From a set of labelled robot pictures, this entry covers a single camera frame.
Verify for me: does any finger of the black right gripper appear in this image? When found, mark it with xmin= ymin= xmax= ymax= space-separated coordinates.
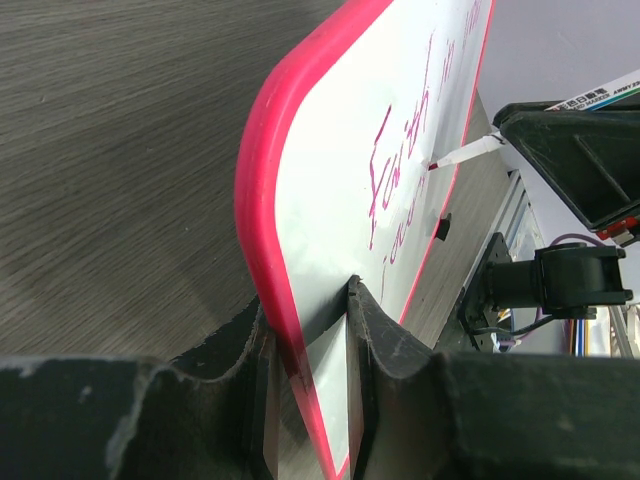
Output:
xmin=493 ymin=99 xmax=639 ymax=230

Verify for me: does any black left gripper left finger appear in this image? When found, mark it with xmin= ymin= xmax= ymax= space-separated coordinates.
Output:
xmin=1 ymin=300 xmax=280 ymax=479

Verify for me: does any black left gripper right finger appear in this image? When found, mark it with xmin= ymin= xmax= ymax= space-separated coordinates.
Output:
xmin=346 ymin=277 xmax=639 ymax=479

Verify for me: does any purple capped marker pen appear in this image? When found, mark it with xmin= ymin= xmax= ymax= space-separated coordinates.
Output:
xmin=422 ymin=70 xmax=639 ymax=171

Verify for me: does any pink framed whiteboard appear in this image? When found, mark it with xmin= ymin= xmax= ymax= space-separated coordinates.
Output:
xmin=234 ymin=1 xmax=494 ymax=479

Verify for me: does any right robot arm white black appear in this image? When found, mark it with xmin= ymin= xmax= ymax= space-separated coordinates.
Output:
xmin=491 ymin=99 xmax=639 ymax=318

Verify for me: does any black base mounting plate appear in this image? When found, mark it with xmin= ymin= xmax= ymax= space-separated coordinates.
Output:
xmin=434 ymin=232 xmax=512 ymax=353

